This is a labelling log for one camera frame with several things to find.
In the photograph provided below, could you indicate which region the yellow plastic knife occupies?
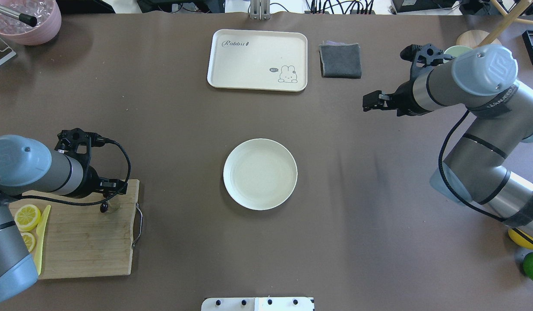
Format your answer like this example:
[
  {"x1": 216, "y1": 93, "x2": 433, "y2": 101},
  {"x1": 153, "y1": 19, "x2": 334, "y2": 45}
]
[{"x1": 33, "y1": 205, "x2": 51, "y2": 276}]

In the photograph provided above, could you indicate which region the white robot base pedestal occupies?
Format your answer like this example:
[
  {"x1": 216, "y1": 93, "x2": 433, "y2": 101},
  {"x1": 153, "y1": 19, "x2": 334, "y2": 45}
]
[{"x1": 201, "y1": 296, "x2": 315, "y2": 311}]

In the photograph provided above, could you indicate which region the lemon slice lower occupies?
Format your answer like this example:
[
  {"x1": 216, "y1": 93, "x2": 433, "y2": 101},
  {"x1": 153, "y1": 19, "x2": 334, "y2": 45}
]
[{"x1": 20, "y1": 232, "x2": 37, "y2": 253}]

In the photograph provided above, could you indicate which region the pink bowl with ice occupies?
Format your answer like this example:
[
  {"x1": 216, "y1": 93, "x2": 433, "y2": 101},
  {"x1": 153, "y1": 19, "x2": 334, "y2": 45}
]
[{"x1": 0, "y1": 0, "x2": 62, "y2": 46}]

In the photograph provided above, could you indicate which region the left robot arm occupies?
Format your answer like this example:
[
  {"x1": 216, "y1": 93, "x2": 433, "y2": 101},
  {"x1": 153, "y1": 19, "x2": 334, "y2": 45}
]
[{"x1": 0, "y1": 128, "x2": 131, "y2": 303}]

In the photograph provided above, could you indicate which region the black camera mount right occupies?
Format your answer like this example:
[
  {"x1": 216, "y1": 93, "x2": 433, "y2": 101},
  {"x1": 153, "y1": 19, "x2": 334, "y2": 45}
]
[{"x1": 399, "y1": 44, "x2": 455, "y2": 81}]

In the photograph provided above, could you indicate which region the wooden cutting board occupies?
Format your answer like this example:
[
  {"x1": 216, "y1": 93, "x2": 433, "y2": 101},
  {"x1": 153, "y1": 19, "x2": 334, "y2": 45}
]
[{"x1": 8, "y1": 179, "x2": 143, "y2": 280}]

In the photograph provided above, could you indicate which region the lemon slice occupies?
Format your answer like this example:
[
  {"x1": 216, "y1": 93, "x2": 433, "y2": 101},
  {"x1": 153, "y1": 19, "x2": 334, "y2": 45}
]
[
  {"x1": 14, "y1": 204, "x2": 41, "y2": 232},
  {"x1": 20, "y1": 232, "x2": 37, "y2": 253}
]

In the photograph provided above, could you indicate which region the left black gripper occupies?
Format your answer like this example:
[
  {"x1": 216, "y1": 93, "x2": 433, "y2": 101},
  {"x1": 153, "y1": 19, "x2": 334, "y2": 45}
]
[{"x1": 79, "y1": 167, "x2": 127, "y2": 198}]

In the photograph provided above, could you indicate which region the grey folded cloth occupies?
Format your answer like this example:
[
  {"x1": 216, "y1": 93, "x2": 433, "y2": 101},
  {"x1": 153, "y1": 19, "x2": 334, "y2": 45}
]
[{"x1": 319, "y1": 41, "x2": 362, "y2": 79}]

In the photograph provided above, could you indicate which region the yellow lemon near lime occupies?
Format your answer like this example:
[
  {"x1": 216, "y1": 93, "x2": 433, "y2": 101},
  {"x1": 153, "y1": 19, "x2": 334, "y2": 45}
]
[{"x1": 508, "y1": 228, "x2": 533, "y2": 250}]

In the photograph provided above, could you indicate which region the metal muddler in bowl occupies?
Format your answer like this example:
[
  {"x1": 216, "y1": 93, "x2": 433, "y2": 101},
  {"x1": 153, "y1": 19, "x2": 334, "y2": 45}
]
[{"x1": 0, "y1": 4, "x2": 38, "y2": 27}]

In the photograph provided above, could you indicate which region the cream rectangular tray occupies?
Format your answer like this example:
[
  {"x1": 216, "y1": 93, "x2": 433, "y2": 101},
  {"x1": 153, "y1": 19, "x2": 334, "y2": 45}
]
[{"x1": 207, "y1": 29, "x2": 308, "y2": 92}]

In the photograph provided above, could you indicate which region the wooden cup stand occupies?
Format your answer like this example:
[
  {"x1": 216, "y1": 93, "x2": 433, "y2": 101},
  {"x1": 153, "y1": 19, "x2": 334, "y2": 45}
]
[{"x1": 455, "y1": 0, "x2": 533, "y2": 49}]

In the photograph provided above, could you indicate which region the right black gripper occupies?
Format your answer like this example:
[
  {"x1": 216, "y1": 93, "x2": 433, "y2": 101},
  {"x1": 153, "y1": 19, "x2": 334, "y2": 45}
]
[{"x1": 363, "y1": 81, "x2": 431, "y2": 117}]

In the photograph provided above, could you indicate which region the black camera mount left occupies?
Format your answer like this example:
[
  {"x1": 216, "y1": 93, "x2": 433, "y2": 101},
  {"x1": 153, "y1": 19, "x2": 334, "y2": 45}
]
[{"x1": 54, "y1": 128, "x2": 109, "y2": 167}]

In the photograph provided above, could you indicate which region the cream round plate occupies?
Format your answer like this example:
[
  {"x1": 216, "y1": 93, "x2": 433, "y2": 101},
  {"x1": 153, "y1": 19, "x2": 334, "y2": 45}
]
[{"x1": 222, "y1": 138, "x2": 298, "y2": 211}]

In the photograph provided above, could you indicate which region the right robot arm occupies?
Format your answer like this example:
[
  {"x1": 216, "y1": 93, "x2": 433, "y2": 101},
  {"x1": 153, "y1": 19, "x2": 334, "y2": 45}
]
[{"x1": 363, "y1": 44, "x2": 533, "y2": 241}]

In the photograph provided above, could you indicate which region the aluminium frame post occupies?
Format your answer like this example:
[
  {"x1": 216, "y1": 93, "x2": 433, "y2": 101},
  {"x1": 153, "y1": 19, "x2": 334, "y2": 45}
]
[{"x1": 249, "y1": 0, "x2": 271, "y2": 20}]

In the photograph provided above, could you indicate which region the lemon slice upper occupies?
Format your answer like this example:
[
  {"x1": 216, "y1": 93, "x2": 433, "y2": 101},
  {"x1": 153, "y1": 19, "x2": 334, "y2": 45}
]
[{"x1": 14, "y1": 204, "x2": 41, "y2": 232}]

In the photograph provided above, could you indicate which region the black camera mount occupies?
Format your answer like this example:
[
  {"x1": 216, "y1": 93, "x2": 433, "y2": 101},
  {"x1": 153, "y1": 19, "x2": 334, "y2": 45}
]
[
  {"x1": 399, "y1": 44, "x2": 455, "y2": 81},
  {"x1": 54, "y1": 128, "x2": 109, "y2": 167}
]

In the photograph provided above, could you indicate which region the mint green bowl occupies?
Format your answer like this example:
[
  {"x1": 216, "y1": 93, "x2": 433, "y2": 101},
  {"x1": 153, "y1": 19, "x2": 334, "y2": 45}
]
[{"x1": 444, "y1": 45, "x2": 472, "y2": 57}]

